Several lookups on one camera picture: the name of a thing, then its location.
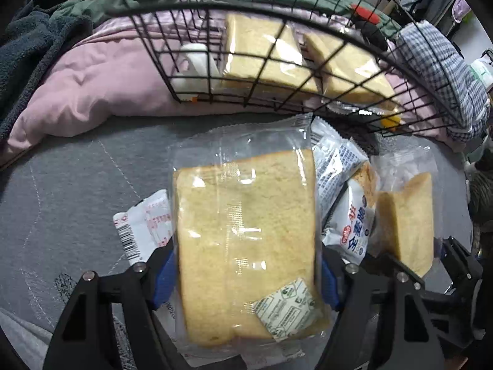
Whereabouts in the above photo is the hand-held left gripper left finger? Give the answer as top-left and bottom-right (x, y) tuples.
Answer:
(42, 246), (193, 370)

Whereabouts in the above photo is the red and black glove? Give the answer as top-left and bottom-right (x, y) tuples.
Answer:
(350, 4), (389, 51)

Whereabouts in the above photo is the pink quilt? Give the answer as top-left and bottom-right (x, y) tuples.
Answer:
(8, 8), (463, 151)

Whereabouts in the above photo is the bread slice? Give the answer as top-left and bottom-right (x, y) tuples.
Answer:
(216, 11), (322, 95)
(300, 31), (399, 112)
(169, 113), (332, 367)
(370, 139), (440, 278)

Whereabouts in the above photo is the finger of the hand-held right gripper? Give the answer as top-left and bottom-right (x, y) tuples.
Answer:
(422, 277), (486, 340)
(435, 236), (484, 278)

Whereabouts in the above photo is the silver yellow snack packet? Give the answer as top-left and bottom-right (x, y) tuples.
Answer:
(327, 100), (403, 128)

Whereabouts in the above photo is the blue checked pillow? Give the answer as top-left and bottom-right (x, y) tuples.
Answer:
(395, 21), (491, 143)

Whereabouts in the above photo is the white green plastic bag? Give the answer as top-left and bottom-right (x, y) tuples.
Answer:
(470, 58), (493, 89)

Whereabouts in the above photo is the white packet with red print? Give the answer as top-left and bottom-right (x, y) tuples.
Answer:
(112, 189), (174, 266)

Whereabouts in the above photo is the white plastic bottle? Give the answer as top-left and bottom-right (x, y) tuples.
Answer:
(169, 42), (224, 101)

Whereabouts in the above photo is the black wire basket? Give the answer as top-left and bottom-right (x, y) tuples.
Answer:
(106, 0), (468, 139)

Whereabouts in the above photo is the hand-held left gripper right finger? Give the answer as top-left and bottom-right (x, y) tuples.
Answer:
(316, 247), (457, 370)

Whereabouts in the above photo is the dark blue fleece blanket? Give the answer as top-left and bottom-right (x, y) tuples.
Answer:
(0, 0), (95, 139)

